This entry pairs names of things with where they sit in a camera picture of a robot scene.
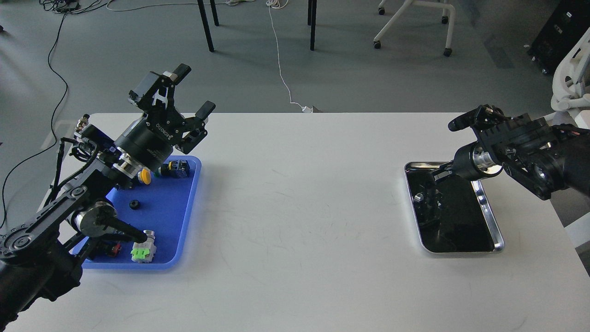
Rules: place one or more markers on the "black table leg left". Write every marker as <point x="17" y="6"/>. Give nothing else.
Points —
<point x="205" y="23"/>

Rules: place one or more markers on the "small black gear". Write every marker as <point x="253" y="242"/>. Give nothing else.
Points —
<point x="134" y="204"/>

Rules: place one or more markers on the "black equipment case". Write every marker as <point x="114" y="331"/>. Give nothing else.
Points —
<point x="564" y="28"/>

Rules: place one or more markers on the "silver metal tray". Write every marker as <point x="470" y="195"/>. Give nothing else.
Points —
<point x="452" y="217"/>

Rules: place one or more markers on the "blue plastic tray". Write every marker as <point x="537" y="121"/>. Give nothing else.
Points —
<point x="166" y="206"/>

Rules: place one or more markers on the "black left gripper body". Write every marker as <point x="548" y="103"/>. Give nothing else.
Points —
<point x="150" y="139"/>

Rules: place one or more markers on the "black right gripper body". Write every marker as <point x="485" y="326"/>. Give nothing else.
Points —
<point x="472" y="162"/>

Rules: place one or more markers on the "yellow push button switch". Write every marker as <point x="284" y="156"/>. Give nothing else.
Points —
<point x="144" y="177"/>

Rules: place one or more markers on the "green push button switch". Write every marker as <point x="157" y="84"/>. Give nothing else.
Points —
<point x="173" y="169"/>

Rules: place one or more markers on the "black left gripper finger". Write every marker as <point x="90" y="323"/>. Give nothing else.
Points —
<point x="155" y="93"/>
<point x="193" y="130"/>

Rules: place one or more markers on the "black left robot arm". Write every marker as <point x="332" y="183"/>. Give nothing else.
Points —
<point x="43" y="257"/>

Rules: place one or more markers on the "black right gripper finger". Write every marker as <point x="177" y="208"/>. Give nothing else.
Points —
<point x="443" y="172"/>

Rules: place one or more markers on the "black table leg right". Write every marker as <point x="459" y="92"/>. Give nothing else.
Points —
<point x="312" y="7"/>

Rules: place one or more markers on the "silver green selector switch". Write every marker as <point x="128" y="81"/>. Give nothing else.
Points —
<point x="144" y="252"/>

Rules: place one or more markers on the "white office chair right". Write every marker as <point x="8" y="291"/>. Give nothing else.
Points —
<point x="570" y="86"/>

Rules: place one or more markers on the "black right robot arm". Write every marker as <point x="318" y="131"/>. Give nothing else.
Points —
<point x="542" y="158"/>

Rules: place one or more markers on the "red push button switch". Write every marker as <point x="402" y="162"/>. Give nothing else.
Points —
<point x="111" y="249"/>

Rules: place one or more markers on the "black table leg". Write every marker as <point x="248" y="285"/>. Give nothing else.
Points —
<point x="312" y="7"/>
<point x="205" y="23"/>

